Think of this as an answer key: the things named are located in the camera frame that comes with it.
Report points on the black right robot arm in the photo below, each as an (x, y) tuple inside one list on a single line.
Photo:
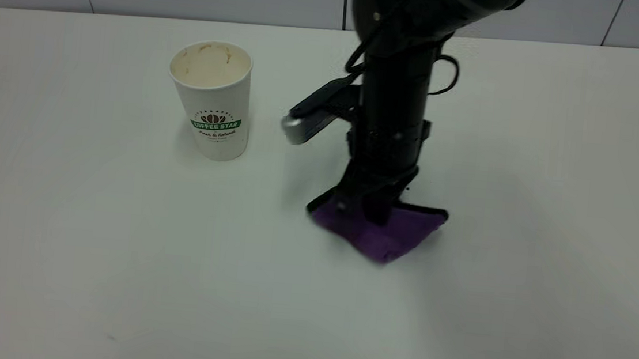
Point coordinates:
[(403, 48)]

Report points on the right wrist camera silver front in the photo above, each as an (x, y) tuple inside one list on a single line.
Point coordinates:
[(313, 115)]

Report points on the purple cloth with black trim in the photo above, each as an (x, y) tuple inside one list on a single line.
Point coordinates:
[(389, 238)]

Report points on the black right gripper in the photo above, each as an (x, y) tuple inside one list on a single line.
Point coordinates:
[(385, 150)]

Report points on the white paper coffee cup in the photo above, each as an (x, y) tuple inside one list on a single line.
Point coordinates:
[(213, 106)]

